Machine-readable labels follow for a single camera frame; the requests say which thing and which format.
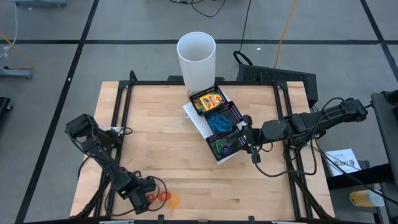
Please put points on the black frame clamp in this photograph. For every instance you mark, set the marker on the black frame clamp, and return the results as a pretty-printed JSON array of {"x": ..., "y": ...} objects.
[
  {"x": 251, "y": 219},
  {"x": 160, "y": 218}
]

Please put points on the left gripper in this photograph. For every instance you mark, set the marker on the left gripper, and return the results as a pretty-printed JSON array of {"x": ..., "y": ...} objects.
[{"x": 138, "y": 189}]

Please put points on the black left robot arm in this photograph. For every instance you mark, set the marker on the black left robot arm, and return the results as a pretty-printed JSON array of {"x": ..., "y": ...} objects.
[{"x": 93, "y": 146}]

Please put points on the black side cart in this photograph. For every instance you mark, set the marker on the black side cart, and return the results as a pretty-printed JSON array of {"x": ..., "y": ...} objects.
[{"x": 385, "y": 124}]

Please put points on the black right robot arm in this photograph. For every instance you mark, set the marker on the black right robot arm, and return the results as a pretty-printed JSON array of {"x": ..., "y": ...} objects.
[{"x": 326, "y": 119}]

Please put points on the white perforated shelf riser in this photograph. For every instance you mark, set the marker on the white perforated shelf riser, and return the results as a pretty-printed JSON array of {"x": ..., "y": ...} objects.
[{"x": 194, "y": 116}]

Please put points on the white cylinder bin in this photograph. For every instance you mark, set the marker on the white cylinder bin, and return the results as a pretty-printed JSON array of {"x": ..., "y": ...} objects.
[{"x": 196, "y": 68}]

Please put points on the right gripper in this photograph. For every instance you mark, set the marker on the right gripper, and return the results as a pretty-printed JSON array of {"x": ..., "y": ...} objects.
[{"x": 255, "y": 137}]

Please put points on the blue rubber band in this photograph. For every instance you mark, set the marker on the blue rubber band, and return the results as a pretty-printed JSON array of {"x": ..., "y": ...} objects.
[
  {"x": 225, "y": 119},
  {"x": 217, "y": 127},
  {"x": 222, "y": 124},
  {"x": 213, "y": 119}
]

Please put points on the white printed paper sheet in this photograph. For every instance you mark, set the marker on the white printed paper sheet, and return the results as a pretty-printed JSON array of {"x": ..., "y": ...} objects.
[{"x": 342, "y": 161}]

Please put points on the yellow bottle white cap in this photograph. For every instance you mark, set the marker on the yellow bottle white cap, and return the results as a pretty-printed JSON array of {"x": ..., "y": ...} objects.
[{"x": 363, "y": 198}]

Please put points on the Crayola crayon box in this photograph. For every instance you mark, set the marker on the Crayola crayon box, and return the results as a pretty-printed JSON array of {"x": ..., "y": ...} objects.
[{"x": 210, "y": 101}]

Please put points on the black slotted plastic basket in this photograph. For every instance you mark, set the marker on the black slotted plastic basket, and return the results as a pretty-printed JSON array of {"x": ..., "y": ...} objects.
[
  {"x": 236, "y": 113},
  {"x": 214, "y": 154},
  {"x": 192, "y": 100}
]

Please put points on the silver light bar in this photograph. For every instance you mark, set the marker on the silver light bar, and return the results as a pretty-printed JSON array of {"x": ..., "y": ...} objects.
[
  {"x": 289, "y": 222},
  {"x": 116, "y": 222}
]

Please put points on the grey stand foot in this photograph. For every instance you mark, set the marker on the grey stand foot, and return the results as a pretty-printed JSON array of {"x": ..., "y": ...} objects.
[{"x": 15, "y": 73}]

